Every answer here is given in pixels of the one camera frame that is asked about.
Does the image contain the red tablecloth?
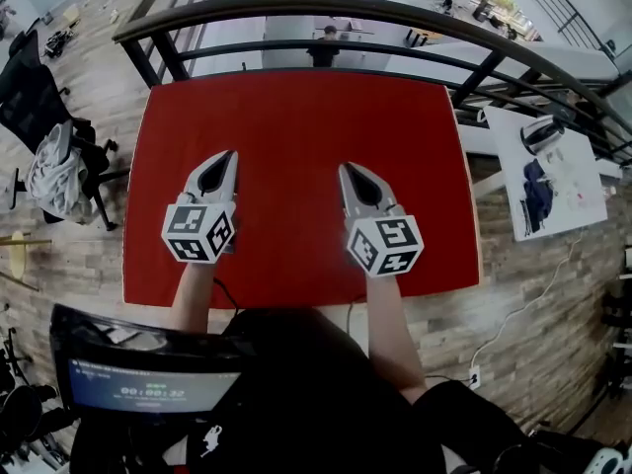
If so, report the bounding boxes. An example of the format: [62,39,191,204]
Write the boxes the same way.
[121,69,482,311]

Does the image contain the person's left forearm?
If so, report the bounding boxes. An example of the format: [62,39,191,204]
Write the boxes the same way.
[166,260,218,336]

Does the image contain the white power cable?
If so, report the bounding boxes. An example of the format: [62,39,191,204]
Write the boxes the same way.
[471,232,584,370]

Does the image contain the person's black shirt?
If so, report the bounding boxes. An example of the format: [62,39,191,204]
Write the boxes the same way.
[68,308,544,474]

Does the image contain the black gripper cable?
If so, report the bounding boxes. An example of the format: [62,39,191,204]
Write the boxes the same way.
[345,292,369,338]
[211,276,242,315]

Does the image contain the navy blue cloth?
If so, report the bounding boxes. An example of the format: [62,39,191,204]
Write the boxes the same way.
[521,159,557,234]

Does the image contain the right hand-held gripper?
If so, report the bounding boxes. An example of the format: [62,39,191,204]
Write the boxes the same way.
[338,161,425,279]

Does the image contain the black and silver helmet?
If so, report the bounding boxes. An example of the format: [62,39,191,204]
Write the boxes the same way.
[519,115,567,156]

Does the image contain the clear plastic bag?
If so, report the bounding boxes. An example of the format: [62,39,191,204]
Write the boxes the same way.
[560,163,607,212]

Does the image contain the crumpled grey cloth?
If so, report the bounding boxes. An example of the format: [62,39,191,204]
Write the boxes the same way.
[27,120,95,224]

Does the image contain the person's right forearm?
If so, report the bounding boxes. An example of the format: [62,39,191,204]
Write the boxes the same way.
[363,270,429,405]

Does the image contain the black mesh office chair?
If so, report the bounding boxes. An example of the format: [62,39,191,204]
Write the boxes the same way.
[0,30,119,231]

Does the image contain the white table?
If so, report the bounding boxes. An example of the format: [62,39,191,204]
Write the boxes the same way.
[463,105,624,243]

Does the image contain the black tangled equipment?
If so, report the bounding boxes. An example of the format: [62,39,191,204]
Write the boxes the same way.
[42,27,76,59]

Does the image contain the yellow round side table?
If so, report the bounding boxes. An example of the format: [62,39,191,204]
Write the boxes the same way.
[0,229,53,294]

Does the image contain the white round-lens device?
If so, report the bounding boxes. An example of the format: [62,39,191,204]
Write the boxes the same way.
[590,444,632,474]

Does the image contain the black tablet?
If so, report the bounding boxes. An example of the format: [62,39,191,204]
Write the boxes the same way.
[48,303,243,414]

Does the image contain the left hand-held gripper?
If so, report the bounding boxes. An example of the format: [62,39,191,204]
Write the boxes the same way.
[161,150,240,265]

